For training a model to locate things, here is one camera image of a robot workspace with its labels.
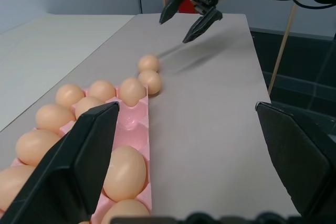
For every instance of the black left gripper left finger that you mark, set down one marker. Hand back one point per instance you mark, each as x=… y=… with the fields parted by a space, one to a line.
x=60 y=176

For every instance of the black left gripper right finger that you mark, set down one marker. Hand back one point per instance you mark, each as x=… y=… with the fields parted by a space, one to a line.
x=302 y=161

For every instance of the beige egg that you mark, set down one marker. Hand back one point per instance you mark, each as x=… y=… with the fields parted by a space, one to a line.
x=87 y=106
x=34 y=147
x=125 y=173
x=126 y=212
x=132 y=91
x=102 y=90
x=53 y=118
x=69 y=95
x=148 y=63
x=150 y=82
x=13 y=185

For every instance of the pink egg carton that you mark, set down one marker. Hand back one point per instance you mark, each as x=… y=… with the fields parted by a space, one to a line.
x=131 y=129

